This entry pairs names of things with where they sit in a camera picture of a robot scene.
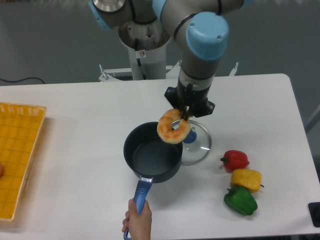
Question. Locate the dark pot with blue handle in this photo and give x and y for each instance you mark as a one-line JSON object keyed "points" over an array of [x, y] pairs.
{"points": [[151, 159]]}

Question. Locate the yellow woven basket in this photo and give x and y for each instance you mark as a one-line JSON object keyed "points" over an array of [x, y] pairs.
{"points": [[20, 126]]}

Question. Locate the yellow bell pepper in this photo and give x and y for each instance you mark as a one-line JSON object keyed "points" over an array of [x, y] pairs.
{"points": [[248, 178]]}

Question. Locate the black object at table edge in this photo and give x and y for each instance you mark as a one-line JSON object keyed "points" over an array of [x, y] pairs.
{"points": [[314, 210]]}

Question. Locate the green bell pepper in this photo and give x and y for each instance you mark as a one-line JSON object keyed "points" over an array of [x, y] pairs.
{"points": [[240, 200]]}

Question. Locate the glazed orange donut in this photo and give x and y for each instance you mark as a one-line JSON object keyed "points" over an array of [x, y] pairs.
{"points": [[171, 128]]}

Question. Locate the red bell pepper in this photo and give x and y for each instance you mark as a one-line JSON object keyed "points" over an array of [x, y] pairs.
{"points": [[235, 159]]}

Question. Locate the glass lid with blue knob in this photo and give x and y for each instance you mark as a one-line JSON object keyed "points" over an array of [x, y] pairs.
{"points": [[197, 144]]}

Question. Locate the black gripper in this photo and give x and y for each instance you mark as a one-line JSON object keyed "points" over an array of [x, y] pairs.
{"points": [[189, 101]]}

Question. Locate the person's hand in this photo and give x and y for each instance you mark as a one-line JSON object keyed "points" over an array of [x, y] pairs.
{"points": [[139, 225]]}

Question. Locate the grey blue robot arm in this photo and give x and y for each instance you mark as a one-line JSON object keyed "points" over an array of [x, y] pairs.
{"points": [[110, 12]]}

